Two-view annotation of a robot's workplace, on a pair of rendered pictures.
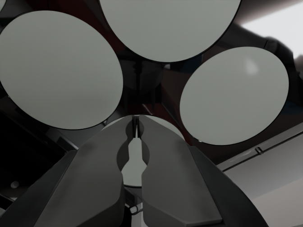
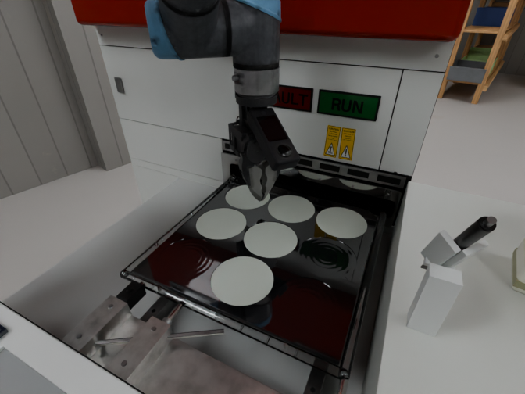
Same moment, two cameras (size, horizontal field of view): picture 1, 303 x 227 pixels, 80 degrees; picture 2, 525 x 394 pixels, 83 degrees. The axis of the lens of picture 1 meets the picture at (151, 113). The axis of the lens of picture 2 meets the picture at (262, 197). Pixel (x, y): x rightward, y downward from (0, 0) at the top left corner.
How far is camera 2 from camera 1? 50 cm
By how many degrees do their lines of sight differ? 34
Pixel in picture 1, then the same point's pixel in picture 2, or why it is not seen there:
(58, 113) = (287, 198)
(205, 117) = (229, 215)
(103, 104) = (273, 206)
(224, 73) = (233, 228)
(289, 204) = not seen: outside the picture
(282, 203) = not seen: outside the picture
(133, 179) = (244, 188)
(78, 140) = (275, 193)
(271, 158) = (144, 231)
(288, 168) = (124, 231)
